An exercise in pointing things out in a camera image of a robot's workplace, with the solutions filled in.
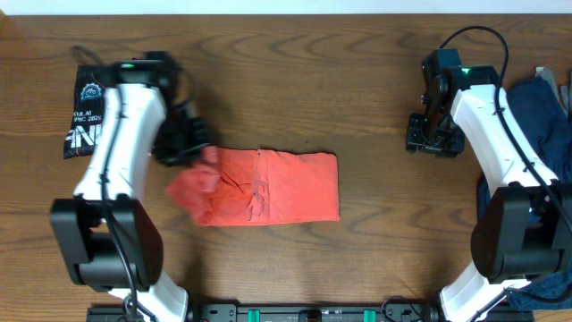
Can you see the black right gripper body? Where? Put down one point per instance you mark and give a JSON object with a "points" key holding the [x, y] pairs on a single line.
{"points": [[437, 132]]}

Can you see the navy blue garment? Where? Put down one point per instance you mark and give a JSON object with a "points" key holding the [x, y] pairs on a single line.
{"points": [[543, 121]]}

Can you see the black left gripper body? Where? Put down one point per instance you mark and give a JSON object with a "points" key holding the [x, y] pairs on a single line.
{"points": [[180, 149]]}

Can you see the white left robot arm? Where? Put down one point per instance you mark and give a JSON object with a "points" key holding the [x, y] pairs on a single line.
{"points": [[107, 240]]}

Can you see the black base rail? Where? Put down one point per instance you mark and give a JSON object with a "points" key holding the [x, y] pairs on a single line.
{"points": [[392, 310]]}

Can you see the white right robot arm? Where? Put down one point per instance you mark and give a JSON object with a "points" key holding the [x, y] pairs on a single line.
{"points": [[525, 232]]}

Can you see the orange soccer t-shirt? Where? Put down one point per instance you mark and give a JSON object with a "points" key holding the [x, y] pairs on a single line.
{"points": [[235, 187]]}

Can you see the black folded printed shirt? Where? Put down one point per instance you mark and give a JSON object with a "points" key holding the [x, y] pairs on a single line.
{"points": [[88, 113]]}

